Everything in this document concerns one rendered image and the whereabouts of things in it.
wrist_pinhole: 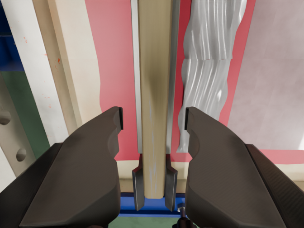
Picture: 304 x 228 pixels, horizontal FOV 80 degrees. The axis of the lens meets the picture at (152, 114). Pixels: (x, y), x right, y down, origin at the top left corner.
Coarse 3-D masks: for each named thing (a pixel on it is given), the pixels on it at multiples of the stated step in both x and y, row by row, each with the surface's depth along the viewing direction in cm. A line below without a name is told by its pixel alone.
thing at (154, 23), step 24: (144, 0) 15; (168, 0) 15; (144, 24) 16; (168, 24) 16; (144, 48) 17; (168, 48) 17; (144, 72) 18; (168, 72) 18; (144, 96) 19; (144, 120) 20; (144, 144) 22; (144, 168) 24; (144, 192) 26
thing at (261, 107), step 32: (128, 64) 28; (256, 64) 27; (288, 64) 27; (128, 96) 30; (256, 96) 30; (288, 96) 30; (128, 128) 33; (256, 128) 33; (288, 128) 33; (128, 160) 37; (288, 160) 36
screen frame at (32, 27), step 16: (16, 0) 21; (32, 0) 21; (16, 16) 22; (32, 16) 22; (48, 16) 24; (16, 32) 23; (32, 32) 23; (48, 32) 24; (32, 48) 24; (48, 48) 24; (32, 64) 25; (48, 64) 25; (32, 80) 26; (48, 80) 26; (64, 80) 29; (48, 96) 27; (64, 96) 29; (48, 112) 28; (64, 112) 29; (48, 128) 30; (64, 128) 30; (128, 192) 37; (176, 192) 36
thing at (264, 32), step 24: (96, 0) 24; (120, 0) 24; (264, 0) 24; (288, 0) 23; (96, 24) 25; (120, 24) 25; (240, 24) 25; (264, 24) 25; (288, 24) 25; (96, 48) 27; (120, 48) 27; (240, 48) 26; (264, 48) 26; (288, 48) 26
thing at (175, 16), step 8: (136, 0) 20; (176, 0) 20; (136, 8) 21; (176, 8) 21; (136, 16) 21; (176, 16) 21; (136, 24) 22; (176, 24) 22; (136, 32) 22; (176, 32) 22; (136, 40) 22; (176, 40) 22; (136, 48) 23; (176, 48) 23; (136, 56) 23; (176, 56) 23; (136, 64) 24; (136, 72) 24; (136, 80) 25; (136, 88) 25; (136, 96) 26; (168, 96) 26; (136, 104) 27; (168, 104) 26; (136, 112) 27; (168, 112) 27; (136, 120) 28; (168, 120) 28; (168, 128) 28; (168, 136) 29; (168, 144) 30; (168, 152) 31
